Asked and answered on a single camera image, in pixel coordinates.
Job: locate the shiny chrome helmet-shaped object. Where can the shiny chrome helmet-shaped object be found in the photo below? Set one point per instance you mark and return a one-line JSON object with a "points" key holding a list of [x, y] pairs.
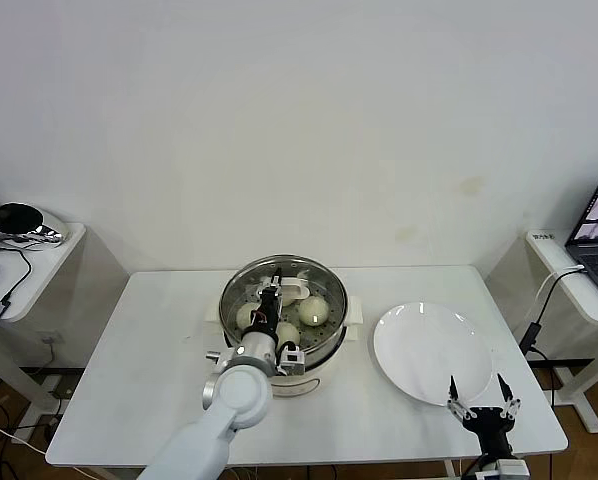
{"points": [[19, 225]]}

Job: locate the white label sticker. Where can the white label sticker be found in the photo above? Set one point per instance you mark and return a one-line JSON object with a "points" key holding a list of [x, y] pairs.
{"points": [[542, 236]]}

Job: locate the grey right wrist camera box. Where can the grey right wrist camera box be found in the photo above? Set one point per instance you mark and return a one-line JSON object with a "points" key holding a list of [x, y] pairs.
{"points": [[513, 470]]}

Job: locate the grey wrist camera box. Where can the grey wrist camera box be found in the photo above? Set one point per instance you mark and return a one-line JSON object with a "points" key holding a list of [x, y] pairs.
{"points": [[513, 470], [291, 360]]}

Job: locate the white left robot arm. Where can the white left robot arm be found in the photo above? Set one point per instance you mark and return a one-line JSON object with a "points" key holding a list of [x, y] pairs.
{"points": [[239, 395]]}

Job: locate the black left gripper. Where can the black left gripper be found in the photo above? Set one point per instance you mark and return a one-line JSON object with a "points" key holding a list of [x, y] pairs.
{"points": [[270, 315]]}

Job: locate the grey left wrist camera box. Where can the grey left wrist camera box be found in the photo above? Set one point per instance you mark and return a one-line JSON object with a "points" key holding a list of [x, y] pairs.
{"points": [[291, 360]]}

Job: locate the white side table with chrome object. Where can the white side table with chrome object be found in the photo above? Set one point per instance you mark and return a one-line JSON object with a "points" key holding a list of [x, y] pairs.
{"points": [[44, 270]]}

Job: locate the white steamed baozi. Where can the white steamed baozi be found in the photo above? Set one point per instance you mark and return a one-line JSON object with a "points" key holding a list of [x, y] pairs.
{"points": [[290, 301], [313, 311], [245, 316], [289, 332]]}

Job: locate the white wall socket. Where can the white wall socket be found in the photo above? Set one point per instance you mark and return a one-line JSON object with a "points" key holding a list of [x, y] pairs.
{"points": [[48, 340]]}

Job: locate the cream electric cooking pot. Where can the cream electric cooking pot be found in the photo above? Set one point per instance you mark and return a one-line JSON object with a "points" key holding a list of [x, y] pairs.
{"points": [[329, 370]]}

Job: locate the white side table with laptop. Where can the white side table with laptop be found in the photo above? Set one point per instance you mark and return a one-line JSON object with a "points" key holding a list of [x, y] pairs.
{"points": [[571, 295]]}

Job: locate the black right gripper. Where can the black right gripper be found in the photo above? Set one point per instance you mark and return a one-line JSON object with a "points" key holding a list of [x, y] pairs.
{"points": [[491, 425]]}

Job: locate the white round plate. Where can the white round plate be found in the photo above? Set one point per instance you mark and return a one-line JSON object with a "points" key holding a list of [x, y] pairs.
{"points": [[429, 345]]}

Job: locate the stainless steel steamer basket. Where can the stainless steel steamer basket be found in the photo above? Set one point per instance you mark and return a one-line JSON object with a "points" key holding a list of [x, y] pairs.
{"points": [[336, 330]]}

